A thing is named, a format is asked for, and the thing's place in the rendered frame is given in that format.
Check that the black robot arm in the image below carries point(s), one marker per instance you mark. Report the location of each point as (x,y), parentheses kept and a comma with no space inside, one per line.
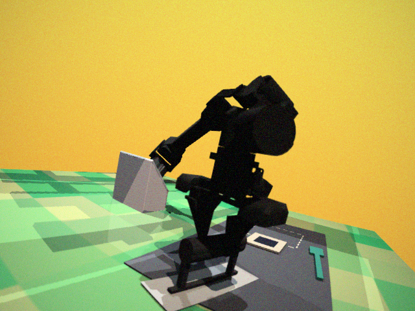
(265,125)

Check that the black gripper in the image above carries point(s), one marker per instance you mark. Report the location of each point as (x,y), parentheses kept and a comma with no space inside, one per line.
(231,177)

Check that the cream square tile with dark blue square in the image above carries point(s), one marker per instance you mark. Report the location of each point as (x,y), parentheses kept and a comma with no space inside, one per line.
(266,242)

